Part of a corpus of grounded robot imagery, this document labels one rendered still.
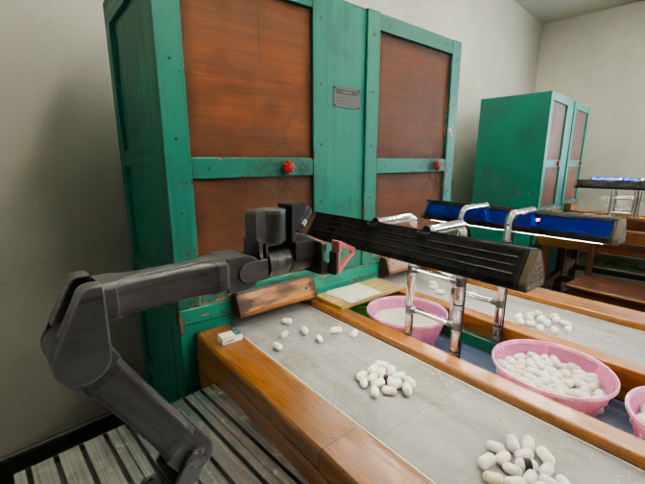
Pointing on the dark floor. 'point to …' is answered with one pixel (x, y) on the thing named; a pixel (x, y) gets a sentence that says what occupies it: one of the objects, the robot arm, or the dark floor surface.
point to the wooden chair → (609, 289)
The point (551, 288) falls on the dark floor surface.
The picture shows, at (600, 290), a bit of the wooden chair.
